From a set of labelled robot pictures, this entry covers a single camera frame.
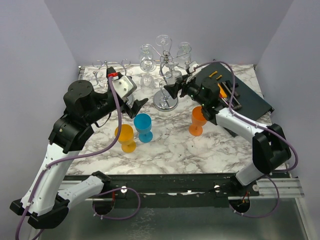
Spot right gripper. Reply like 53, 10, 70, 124
164, 74, 208, 107

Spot clear wine glass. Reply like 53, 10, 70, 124
138, 44, 154, 64
140, 59, 156, 88
177, 42, 192, 68
165, 62, 183, 85

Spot tall chrome glass rack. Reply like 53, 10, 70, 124
144, 43, 186, 112

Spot clear wine glass front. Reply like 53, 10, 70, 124
140, 59, 156, 88

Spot orange plastic goblet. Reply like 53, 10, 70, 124
188, 106, 207, 137

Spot tall clear flute glass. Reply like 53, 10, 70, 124
155, 34, 173, 55

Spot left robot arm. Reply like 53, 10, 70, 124
10, 76, 148, 230

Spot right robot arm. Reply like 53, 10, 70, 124
164, 77, 292, 196

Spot small chrome glass rack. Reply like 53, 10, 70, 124
91, 58, 131, 90

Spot blue plastic goblet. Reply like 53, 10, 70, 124
133, 113, 153, 143

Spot yellow plastic goblet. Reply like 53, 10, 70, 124
118, 124, 137, 153

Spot yellow utility knife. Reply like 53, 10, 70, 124
217, 83, 228, 98

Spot black metal tool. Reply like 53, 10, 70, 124
224, 79, 239, 92

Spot dark flat equipment box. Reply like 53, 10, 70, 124
194, 61, 273, 125

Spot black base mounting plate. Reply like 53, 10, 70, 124
64, 172, 288, 210

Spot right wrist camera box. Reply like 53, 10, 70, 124
185, 61, 199, 77

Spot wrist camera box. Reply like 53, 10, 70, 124
185, 61, 199, 77
107, 72, 137, 99

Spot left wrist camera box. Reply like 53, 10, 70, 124
107, 72, 137, 99

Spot yellow handled pliers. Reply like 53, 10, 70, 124
209, 71, 223, 81

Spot aluminium rail frame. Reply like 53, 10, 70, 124
27, 65, 310, 240

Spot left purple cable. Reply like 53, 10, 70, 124
15, 76, 141, 240

